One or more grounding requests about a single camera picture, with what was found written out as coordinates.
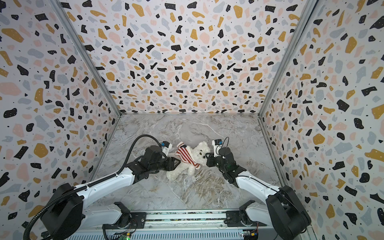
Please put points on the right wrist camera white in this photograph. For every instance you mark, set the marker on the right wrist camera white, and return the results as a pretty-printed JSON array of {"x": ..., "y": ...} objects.
[{"x": 217, "y": 145}]

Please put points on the white plush teddy bear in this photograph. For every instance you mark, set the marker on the white plush teddy bear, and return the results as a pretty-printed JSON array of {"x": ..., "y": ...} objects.
[{"x": 198, "y": 154}]

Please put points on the red white striped knit sweater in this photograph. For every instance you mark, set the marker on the red white striped knit sweater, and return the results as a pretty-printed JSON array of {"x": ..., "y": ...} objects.
[{"x": 184, "y": 153}]

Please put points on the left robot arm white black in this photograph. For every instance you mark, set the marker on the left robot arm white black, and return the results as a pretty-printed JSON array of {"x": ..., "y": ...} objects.
[{"x": 66, "y": 211}]

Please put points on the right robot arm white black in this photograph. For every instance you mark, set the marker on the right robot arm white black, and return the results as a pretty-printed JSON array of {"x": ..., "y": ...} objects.
[{"x": 282, "y": 210}]

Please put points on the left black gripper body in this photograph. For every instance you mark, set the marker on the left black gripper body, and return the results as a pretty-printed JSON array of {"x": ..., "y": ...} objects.
[{"x": 163, "y": 164}]

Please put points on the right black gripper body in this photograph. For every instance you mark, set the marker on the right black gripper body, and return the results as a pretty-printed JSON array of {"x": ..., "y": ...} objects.
[{"x": 213, "y": 160}]

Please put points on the white slotted cable duct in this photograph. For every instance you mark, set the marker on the white slotted cable duct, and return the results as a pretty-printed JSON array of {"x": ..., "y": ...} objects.
[{"x": 167, "y": 235}]

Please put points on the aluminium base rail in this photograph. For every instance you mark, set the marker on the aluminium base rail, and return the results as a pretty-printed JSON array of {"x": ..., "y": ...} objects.
[{"x": 117, "y": 219}]

